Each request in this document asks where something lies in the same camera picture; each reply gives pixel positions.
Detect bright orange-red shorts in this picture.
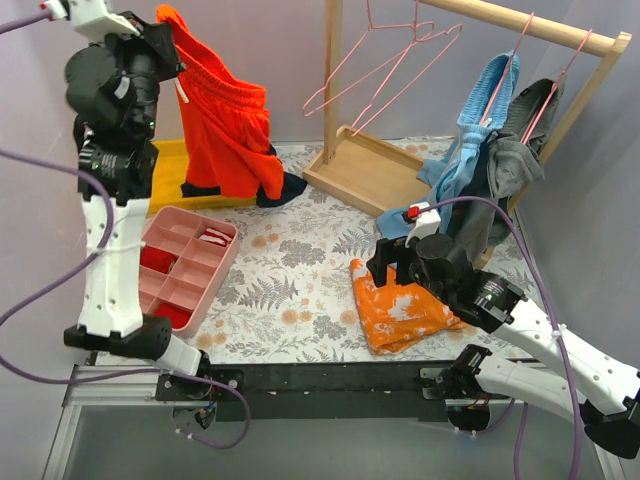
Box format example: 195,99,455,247
154,3,285,201

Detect pink wire hanger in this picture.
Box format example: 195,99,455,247
301,0,434,118
351,1,463,136

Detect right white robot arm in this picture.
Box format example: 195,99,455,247
366,234,639,459

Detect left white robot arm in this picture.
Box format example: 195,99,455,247
63,12,213,400

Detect navy blue shorts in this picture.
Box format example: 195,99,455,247
181,144,307,208

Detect grey shorts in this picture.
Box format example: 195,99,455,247
446,75,564,263

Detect pink hanger holding blue shorts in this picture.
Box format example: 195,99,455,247
480,12,535,127

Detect light blue shorts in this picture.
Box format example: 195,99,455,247
376,51,521,241

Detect pink hanger holding grey shorts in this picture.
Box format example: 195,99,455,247
520,29,593,144

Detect orange white patterned cloth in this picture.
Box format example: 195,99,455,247
349,258,465,356

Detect wooden clothes rack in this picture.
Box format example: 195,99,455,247
303,1,632,216

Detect yellow plastic tray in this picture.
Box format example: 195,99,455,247
149,139,256,214

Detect red white striped sock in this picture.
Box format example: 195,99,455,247
198,227,234,248

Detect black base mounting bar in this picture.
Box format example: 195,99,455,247
155,361,509,433

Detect red sock in organizer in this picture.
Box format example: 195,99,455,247
140,246,178,274

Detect pink compartment organizer box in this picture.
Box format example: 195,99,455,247
139,206,239,338

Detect red sock front compartment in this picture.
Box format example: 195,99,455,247
153,303,192,330

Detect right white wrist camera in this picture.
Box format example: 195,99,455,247
405,202,441,248

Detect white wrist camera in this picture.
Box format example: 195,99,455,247
405,202,441,248
39,0,140,42

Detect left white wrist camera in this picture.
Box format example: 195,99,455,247
39,0,140,42

